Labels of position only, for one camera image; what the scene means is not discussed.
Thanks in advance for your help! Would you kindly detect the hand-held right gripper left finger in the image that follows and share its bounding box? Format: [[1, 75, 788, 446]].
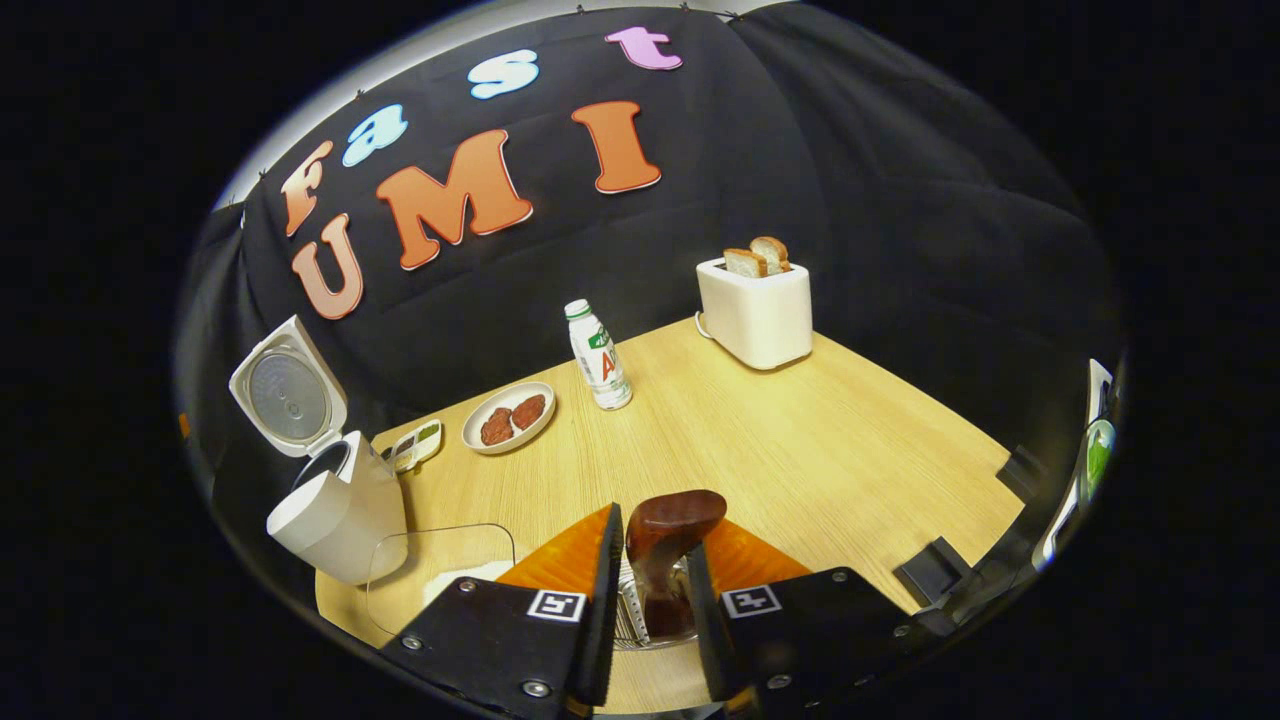
[[383, 503, 624, 717]]

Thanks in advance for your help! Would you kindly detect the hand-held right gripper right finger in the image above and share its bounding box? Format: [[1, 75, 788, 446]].
[[685, 520, 946, 717]]

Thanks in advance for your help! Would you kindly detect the metal wire chopstick holder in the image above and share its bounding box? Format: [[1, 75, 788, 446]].
[[612, 558, 701, 651]]

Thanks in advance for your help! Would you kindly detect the brown wooden spoon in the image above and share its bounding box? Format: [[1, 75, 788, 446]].
[[626, 489, 728, 638]]

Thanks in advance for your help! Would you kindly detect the white rice cooker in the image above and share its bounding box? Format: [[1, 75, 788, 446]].
[[228, 315, 409, 587]]

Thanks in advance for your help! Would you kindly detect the clear plastic rice box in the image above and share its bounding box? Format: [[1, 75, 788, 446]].
[[366, 523, 517, 638]]

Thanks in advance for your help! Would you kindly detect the white round plate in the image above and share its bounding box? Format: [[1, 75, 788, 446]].
[[461, 381, 557, 456]]

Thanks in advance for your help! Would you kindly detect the white divided seasoning tray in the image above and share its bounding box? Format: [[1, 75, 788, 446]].
[[388, 419, 444, 474]]

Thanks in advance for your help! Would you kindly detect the white drink bottle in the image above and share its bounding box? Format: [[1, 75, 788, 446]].
[[564, 299, 633, 411]]

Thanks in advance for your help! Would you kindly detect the white toaster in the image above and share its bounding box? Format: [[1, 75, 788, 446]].
[[695, 255, 814, 371]]

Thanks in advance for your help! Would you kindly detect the black backdrop cloth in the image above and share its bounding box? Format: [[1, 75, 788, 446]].
[[175, 0, 1121, 521]]

